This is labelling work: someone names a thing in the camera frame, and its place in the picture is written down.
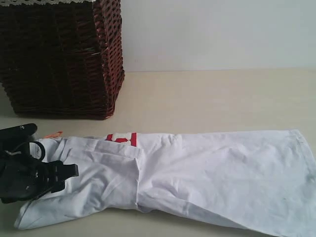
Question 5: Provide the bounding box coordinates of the white t-shirt red lettering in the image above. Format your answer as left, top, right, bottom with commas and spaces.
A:
15, 130, 316, 237

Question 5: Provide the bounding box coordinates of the brown wicker laundry basket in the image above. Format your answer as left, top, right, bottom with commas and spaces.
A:
0, 0, 124, 120

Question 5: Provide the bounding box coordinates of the black left camera cable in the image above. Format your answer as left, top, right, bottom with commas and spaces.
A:
7, 140, 46, 162

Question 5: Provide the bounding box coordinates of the white lace cloth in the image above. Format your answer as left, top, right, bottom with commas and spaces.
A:
0, 0, 96, 7

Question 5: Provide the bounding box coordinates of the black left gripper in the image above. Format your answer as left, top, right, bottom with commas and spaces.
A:
0, 155, 79, 204

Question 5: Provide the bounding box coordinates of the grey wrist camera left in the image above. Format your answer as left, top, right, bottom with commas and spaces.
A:
0, 123, 38, 151

